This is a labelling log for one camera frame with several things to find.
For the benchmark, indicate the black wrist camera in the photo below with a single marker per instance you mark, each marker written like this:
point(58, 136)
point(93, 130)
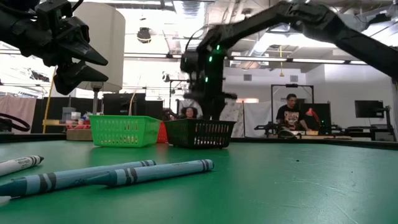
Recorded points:
point(54, 11)
point(189, 62)

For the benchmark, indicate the patterned white curtain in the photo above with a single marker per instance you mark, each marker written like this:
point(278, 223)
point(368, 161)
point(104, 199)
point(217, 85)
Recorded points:
point(233, 121)

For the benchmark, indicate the black background robot arm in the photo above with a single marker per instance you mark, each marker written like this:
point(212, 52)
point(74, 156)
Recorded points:
point(264, 127)

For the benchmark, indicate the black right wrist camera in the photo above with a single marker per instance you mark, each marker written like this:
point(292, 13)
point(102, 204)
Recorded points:
point(189, 62)

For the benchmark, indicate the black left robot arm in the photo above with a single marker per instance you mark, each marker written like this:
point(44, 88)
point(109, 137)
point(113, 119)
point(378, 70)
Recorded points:
point(12, 6)

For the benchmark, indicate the silver ceiling duct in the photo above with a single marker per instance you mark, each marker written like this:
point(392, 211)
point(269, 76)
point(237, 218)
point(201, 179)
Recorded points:
point(190, 7)
point(264, 43)

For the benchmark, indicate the long ceiling light strip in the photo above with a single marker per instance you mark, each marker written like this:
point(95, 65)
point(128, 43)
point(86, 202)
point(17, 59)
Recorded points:
point(264, 58)

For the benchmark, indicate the black monitor stand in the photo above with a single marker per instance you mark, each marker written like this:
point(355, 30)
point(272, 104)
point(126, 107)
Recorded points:
point(387, 118)

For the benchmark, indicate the grey storage box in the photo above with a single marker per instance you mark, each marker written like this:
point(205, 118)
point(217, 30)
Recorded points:
point(68, 113)

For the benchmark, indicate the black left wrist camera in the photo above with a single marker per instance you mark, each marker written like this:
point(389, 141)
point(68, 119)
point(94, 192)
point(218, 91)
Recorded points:
point(54, 11)

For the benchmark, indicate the red plastic basket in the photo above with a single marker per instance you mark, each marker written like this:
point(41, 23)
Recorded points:
point(161, 133)

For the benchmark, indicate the yellow slanted pole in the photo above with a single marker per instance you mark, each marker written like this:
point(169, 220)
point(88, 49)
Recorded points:
point(46, 115)

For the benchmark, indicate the black monitor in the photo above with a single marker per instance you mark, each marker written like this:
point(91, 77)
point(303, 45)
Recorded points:
point(368, 109)

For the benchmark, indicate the pink cloth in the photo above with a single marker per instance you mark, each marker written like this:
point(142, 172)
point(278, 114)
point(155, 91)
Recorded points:
point(18, 109)

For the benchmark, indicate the black plastic basket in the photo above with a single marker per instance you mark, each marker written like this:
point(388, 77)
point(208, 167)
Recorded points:
point(199, 133)

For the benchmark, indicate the black partition panels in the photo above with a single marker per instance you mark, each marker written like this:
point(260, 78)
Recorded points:
point(140, 109)

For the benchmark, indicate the person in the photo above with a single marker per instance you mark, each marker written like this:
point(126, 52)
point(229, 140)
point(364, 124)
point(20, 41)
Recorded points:
point(289, 115)
point(189, 112)

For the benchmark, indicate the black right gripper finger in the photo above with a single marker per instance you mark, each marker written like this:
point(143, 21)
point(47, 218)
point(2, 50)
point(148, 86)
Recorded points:
point(214, 109)

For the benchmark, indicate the red desk lamp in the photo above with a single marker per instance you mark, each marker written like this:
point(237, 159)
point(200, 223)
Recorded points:
point(311, 113)

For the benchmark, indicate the black ceiling dome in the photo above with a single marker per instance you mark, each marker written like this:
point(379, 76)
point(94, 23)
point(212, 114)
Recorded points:
point(144, 35)

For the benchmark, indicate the green plastic basket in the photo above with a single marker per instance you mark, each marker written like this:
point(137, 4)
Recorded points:
point(124, 130)

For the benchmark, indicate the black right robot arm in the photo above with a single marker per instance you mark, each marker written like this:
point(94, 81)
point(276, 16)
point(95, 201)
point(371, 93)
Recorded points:
point(311, 21)

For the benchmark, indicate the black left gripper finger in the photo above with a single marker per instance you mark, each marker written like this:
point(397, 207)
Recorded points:
point(87, 54)
point(81, 76)

